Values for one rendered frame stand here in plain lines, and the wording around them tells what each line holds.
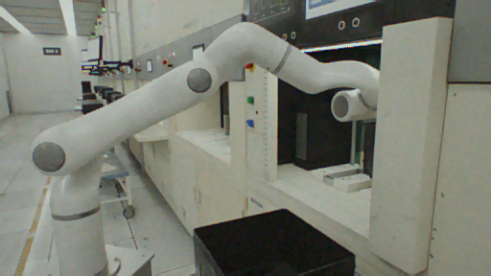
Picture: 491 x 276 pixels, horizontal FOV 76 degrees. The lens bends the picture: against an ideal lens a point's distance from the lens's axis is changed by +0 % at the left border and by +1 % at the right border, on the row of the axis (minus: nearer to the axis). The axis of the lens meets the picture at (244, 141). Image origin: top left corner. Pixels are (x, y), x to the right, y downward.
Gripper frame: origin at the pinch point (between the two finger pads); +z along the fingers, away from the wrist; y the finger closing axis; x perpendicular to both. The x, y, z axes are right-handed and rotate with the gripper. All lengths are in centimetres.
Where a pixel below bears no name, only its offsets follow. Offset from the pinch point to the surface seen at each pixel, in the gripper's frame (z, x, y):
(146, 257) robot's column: -82, -46, -27
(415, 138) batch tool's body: -34.9, -4.3, 25.0
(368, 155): -9.7, -18.6, -8.3
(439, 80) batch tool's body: -32.4, 7.3, 26.9
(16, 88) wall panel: -314, -29, -1374
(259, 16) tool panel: -30, 31, -47
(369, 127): -9.9, -9.0, -8.6
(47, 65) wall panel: -206, 55, -1375
